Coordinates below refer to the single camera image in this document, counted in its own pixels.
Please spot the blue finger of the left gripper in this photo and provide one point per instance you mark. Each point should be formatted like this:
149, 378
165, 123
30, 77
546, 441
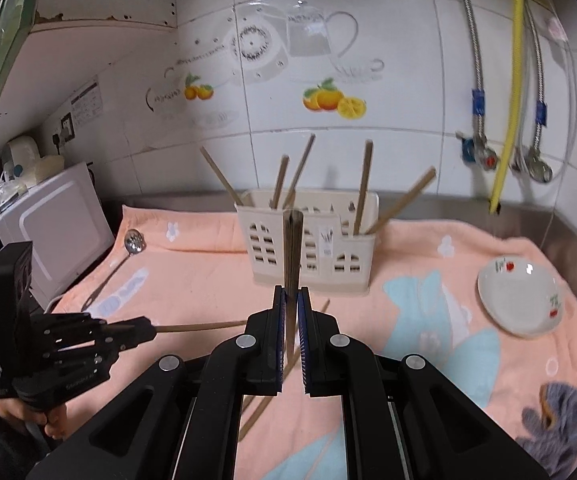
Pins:
129, 334

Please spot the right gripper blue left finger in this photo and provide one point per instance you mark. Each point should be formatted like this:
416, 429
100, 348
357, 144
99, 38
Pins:
264, 372

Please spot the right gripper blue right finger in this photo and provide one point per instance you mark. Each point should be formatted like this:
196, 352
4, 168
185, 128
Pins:
315, 331

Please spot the person's left hand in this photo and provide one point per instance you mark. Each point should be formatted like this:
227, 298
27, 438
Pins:
18, 414

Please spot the peach printed towel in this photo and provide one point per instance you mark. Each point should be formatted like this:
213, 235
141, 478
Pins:
428, 385

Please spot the metal slotted spoon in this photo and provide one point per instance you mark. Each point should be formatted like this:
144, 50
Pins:
134, 244

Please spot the beige plastic utensil holder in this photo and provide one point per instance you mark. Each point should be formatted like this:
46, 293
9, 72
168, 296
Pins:
334, 258

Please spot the white microwave oven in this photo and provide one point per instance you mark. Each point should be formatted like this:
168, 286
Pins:
64, 220

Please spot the white floral dish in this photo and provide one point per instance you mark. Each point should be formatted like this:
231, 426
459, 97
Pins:
520, 296

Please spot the left water valve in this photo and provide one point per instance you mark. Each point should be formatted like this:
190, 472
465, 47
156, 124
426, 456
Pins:
474, 151

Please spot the water valve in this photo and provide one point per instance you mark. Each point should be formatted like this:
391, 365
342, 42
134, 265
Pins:
474, 151
530, 163

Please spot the grey knitted cloth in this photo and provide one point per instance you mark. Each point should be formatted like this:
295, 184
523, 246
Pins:
552, 431

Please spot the right water valve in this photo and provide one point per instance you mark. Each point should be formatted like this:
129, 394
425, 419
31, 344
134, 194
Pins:
530, 163

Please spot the black wall socket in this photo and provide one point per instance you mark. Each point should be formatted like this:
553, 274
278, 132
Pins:
67, 128

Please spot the wall instruction sticker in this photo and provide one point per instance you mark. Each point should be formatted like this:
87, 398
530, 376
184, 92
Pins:
87, 103

